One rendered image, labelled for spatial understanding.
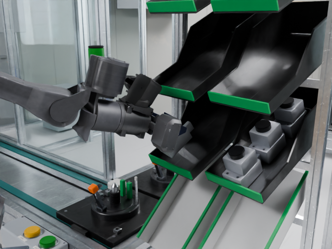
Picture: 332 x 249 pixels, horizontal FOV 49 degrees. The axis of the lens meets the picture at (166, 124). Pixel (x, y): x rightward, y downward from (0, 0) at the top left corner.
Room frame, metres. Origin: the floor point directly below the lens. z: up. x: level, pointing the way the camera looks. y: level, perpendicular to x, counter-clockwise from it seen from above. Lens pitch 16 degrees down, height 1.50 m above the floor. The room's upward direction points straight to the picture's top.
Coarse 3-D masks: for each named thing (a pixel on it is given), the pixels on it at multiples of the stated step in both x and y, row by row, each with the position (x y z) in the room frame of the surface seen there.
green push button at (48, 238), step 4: (48, 236) 0.81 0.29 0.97; (52, 236) 0.81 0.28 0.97; (40, 240) 0.79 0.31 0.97; (44, 240) 0.79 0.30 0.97; (48, 240) 0.79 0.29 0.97; (52, 240) 0.79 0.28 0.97; (40, 244) 0.78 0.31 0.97; (44, 244) 0.77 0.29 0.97; (48, 244) 0.77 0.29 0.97; (52, 244) 0.78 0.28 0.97
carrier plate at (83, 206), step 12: (132, 192) 1.05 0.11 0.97; (72, 204) 0.97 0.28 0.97; (84, 204) 0.97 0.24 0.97; (144, 204) 0.97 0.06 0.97; (156, 204) 0.97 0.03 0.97; (60, 216) 0.92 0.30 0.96; (72, 216) 0.90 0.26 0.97; (84, 216) 0.90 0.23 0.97; (144, 216) 0.90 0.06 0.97; (84, 228) 0.85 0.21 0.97; (96, 228) 0.84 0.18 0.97; (108, 228) 0.84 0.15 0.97; (132, 228) 0.84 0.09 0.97; (108, 240) 0.79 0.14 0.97; (120, 240) 0.80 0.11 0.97
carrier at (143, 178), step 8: (152, 168) 1.24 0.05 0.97; (144, 176) 1.17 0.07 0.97; (152, 176) 1.13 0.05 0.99; (168, 176) 1.13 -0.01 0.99; (144, 184) 1.11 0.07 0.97; (152, 184) 1.11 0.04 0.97; (160, 184) 1.08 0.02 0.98; (168, 184) 1.08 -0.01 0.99; (144, 192) 1.06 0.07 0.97; (152, 192) 1.05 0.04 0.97; (160, 192) 1.05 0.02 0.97
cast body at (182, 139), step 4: (184, 124) 0.74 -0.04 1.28; (188, 124) 0.74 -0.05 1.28; (188, 128) 0.74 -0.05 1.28; (192, 128) 0.75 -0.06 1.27; (188, 132) 0.72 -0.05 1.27; (180, 136) 0.71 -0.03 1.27; (184, 136) 0.71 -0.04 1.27; (188, 136) 0.72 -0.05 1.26; (180, 140) 0.71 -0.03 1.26; (184, 140) 0.71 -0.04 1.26; (188, 140) 0.72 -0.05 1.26; (176, 144) 0.70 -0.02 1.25; (180, 144) 0.71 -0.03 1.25; (184, 144) 0.71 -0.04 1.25; (176, 148) 0.70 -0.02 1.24; (180, 148) 0.71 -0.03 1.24; (164, 152) 0.71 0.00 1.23; (172, 152) 0.70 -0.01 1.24; (176, 152) 0.70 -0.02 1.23; (168, 156) 0.71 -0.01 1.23; (172, 156) 0.70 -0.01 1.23
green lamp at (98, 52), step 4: (88, 48) 1.15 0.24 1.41; (92, 48) 1.14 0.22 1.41; (96, 48) 1.14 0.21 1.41; (100, 48) 1.14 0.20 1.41; (88, 52) 1.15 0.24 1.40; (92, 52) 1.14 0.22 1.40; (96, 52) 1.14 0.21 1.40; (100, 52) 1.14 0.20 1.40; (88, 56) 1.15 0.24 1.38; (104, 56) 1.16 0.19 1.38; (88, 60) 1.15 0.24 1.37
